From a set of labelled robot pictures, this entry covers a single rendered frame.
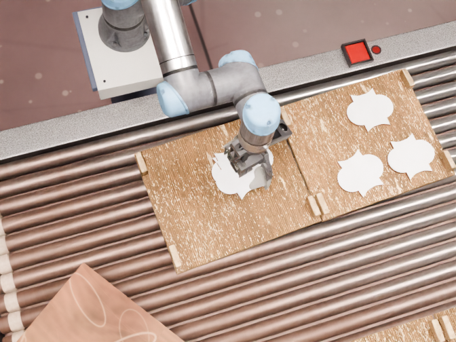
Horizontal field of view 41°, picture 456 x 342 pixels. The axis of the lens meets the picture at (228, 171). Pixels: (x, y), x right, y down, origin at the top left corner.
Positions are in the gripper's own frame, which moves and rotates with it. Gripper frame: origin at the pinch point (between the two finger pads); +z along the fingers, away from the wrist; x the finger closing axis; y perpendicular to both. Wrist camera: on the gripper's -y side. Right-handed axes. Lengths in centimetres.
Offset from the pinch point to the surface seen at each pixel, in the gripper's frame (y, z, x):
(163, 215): 24.7, 11.4, -2.6
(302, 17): -92, 105, -76
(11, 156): 51, 14, -38
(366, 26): -117, 105, -57
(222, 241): 15.2, 11.4, 11.2
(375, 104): -43.4, 10.3, 0.3
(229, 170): 4.3, 7.3, -3.4
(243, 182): 2.6, 7.3, 1.3
